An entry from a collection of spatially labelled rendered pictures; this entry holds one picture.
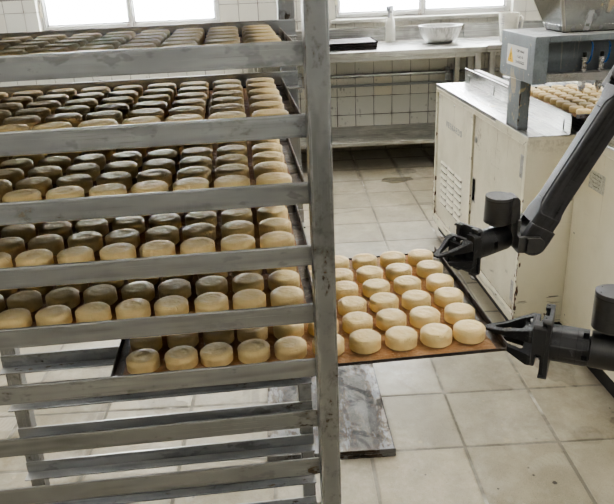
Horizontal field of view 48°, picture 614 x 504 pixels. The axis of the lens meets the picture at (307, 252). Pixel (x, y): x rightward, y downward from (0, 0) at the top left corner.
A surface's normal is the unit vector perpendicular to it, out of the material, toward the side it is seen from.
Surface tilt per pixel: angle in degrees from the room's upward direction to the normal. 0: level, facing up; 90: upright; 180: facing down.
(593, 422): 0
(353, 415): 0
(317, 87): 90
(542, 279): 90
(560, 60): 90
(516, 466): 0
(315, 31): 90
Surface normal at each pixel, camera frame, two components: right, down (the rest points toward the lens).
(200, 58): 0.11, 0.37
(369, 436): -0.04, -0.92
